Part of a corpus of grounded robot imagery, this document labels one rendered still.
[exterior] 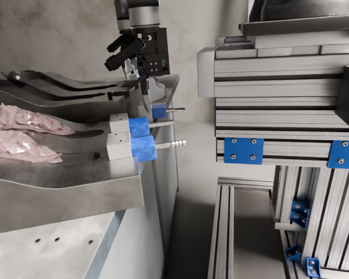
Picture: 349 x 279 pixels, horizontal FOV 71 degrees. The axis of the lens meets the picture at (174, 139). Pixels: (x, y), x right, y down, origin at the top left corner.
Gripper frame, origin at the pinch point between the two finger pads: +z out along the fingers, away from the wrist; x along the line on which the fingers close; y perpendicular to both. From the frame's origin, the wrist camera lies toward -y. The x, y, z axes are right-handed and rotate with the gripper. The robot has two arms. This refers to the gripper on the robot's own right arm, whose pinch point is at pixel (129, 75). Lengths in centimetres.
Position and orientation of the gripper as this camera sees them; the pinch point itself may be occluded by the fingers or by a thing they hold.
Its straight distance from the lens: 125.0
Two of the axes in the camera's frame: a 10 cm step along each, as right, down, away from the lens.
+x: 3.1, -4.1, 8.6
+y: 9.5, 0.7, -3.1
